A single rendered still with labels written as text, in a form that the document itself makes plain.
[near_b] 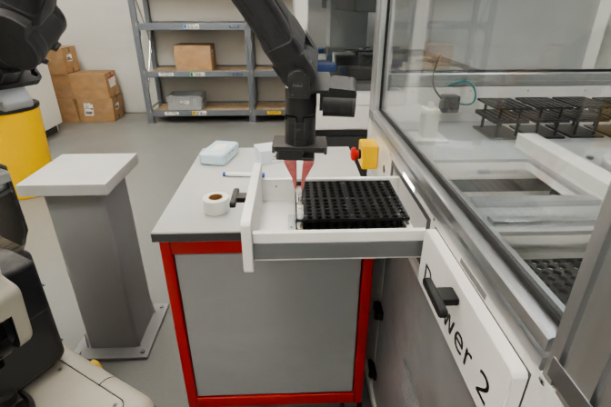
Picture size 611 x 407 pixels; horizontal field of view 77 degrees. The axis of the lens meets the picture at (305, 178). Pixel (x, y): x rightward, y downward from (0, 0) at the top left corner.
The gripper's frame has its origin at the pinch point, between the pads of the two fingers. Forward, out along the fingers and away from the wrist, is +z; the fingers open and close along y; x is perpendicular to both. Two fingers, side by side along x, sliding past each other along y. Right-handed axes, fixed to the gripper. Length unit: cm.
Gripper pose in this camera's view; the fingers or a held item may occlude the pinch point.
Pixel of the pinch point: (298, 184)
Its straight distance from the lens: 77.4
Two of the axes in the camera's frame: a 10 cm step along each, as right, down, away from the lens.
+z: -0.3, 9.1, 4.2
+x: -0.1, 4.2, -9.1
